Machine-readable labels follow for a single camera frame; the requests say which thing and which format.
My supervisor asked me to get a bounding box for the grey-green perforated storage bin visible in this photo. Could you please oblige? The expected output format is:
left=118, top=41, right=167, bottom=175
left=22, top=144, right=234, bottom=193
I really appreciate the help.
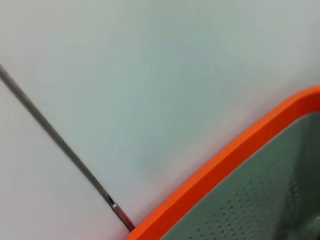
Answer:
left=159, top=112, right=320, bottom=240

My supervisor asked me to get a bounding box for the orange bin carry handle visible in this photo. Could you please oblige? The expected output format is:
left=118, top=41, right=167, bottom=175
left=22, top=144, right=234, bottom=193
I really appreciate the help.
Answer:
left=128, top=84, right=320, bottom=240

